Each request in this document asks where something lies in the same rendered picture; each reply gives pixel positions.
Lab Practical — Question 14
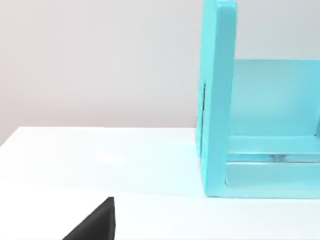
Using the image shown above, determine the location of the light blue rack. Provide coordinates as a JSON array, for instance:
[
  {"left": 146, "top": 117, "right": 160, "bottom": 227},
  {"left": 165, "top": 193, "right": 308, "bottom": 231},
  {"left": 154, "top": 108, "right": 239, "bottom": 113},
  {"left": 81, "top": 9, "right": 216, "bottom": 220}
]
[{"left": 195, "top": 0, "right": 320, "bottom": 201}]

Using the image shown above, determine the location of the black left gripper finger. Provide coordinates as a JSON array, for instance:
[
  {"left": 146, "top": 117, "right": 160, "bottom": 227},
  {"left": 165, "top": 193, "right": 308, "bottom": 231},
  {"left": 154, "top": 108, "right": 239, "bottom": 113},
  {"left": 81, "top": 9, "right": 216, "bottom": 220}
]
[{"left": 62, "top": 196, "right": 117, "bottom": 240}]

